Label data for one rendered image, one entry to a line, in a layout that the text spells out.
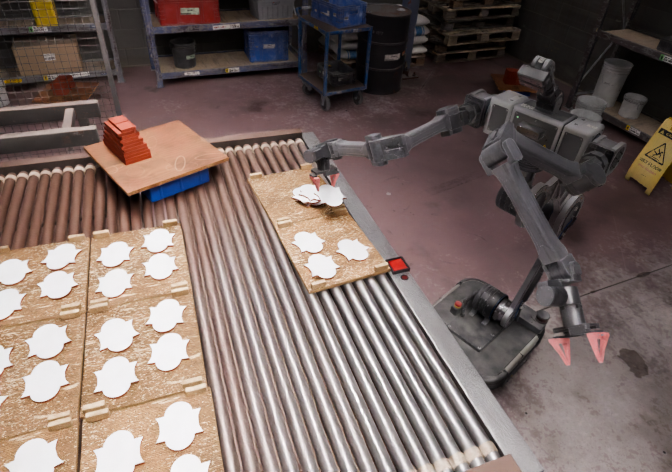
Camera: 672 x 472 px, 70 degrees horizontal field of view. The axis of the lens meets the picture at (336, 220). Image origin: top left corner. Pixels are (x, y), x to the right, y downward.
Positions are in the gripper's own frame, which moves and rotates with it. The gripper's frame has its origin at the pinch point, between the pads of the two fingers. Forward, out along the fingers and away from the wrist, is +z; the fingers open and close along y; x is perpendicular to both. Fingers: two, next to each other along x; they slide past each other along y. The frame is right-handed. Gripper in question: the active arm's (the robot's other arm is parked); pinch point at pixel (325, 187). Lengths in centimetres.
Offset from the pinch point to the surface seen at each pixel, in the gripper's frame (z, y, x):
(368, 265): 21.8, 0.7, 36.4
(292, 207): 9.7, 12.8, -10.1
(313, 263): 18.5, 20.7, 27.7
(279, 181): 4.1, 10.0, -31.9
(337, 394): 34, 38, 79
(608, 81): 28, -425, -162
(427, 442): 41, 22, 103
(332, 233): 15.8, 4.6, 13.3
